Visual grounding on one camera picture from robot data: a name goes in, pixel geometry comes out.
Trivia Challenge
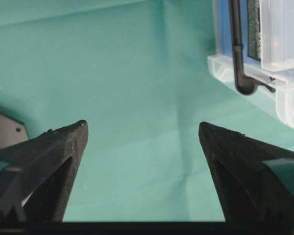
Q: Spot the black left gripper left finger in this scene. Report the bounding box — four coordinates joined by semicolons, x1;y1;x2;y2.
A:
0;120;88;221

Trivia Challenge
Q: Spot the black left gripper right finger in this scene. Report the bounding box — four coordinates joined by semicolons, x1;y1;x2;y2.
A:
198;122;294;222

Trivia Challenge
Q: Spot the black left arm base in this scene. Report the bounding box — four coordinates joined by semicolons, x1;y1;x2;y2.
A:
0;113;29;149

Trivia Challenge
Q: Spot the clear plastic storage case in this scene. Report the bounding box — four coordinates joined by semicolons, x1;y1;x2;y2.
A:
207;0;294;129

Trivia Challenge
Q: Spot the blue liner sheet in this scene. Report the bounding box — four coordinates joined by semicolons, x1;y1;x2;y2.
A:
215;0;261;68

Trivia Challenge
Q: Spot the black case handle clip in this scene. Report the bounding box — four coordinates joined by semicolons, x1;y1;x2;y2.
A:
228;0;275;95

